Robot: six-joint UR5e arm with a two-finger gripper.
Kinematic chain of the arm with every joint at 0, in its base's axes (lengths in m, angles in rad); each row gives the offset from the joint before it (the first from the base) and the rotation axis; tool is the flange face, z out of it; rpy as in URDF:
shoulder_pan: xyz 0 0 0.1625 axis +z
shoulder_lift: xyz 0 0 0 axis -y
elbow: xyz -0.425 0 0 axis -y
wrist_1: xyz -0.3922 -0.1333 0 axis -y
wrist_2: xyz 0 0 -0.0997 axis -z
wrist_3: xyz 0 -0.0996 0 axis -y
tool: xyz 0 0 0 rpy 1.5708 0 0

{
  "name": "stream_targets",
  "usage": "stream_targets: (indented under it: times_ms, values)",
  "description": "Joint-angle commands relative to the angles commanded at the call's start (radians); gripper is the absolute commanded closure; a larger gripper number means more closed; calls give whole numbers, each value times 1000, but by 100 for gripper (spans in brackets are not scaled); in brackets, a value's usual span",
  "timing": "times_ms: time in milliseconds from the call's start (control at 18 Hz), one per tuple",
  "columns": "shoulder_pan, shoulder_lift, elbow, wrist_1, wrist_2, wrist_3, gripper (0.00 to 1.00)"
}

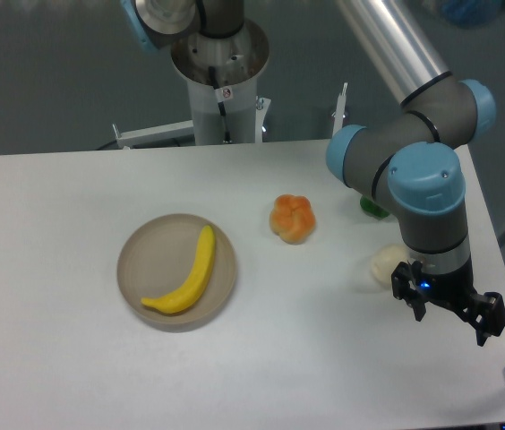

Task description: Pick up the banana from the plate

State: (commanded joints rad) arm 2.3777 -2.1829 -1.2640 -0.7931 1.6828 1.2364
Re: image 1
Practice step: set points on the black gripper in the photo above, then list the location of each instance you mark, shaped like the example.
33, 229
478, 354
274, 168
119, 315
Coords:
453, 291

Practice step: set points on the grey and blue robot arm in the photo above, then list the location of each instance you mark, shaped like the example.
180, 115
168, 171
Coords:
409, 167

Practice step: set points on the yellow banana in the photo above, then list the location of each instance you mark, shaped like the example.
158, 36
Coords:
190, 291

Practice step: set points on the beige round plate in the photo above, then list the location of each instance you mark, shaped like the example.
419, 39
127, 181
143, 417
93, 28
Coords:
157, 258

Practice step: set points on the white round bun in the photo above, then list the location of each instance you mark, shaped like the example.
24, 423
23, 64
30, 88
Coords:
386, 260

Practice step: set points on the green vegetable toy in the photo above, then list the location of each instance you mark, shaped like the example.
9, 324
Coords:
372, 209

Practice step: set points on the orange bread roll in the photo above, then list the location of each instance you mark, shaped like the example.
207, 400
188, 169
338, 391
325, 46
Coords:
292, 218

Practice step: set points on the white metal base bracket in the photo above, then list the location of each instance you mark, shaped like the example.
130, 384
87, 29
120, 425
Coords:
152, 135

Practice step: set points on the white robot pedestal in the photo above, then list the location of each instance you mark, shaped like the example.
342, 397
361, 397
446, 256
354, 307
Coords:
221, 77

